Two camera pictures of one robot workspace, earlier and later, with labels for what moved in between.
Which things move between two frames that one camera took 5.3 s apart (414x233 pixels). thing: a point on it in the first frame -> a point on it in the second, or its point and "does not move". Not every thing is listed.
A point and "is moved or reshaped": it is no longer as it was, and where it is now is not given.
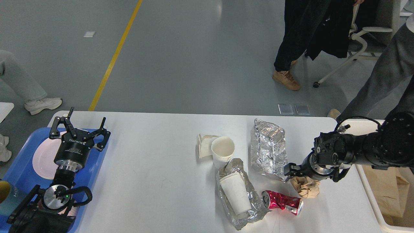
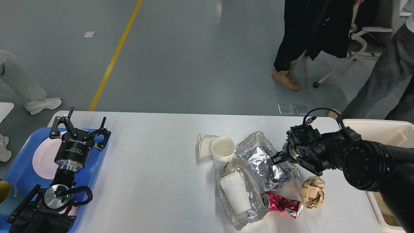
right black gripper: x=310 y=168 -> x=288 y=152
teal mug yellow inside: x=11 y=196 does not move
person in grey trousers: x=389 y=89 does not move
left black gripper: x=73 y=153 does not move
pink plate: x=43 y=157 does not move
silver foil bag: x=268 y=152 is moved or reshaped
